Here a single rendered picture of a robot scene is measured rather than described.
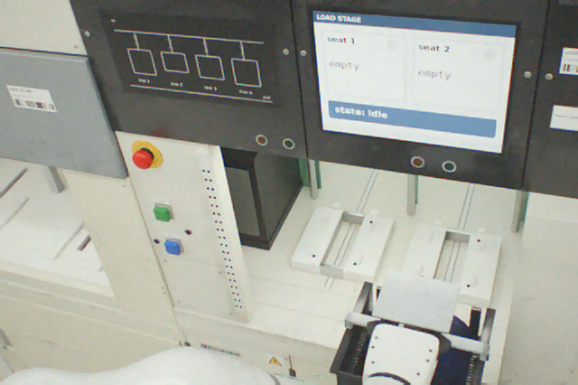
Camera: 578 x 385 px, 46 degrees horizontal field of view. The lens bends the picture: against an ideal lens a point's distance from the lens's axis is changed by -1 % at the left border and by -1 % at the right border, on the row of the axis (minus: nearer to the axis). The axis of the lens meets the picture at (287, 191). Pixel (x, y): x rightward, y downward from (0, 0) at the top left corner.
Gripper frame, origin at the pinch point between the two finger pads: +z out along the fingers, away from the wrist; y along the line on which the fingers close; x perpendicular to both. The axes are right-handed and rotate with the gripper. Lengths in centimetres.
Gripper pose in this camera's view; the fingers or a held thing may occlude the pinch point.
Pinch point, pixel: (415, 310)
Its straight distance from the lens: 112.8
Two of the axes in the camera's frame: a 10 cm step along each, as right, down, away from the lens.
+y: 9.3, 1.7, -3.4
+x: -1.0, -7.5, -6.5
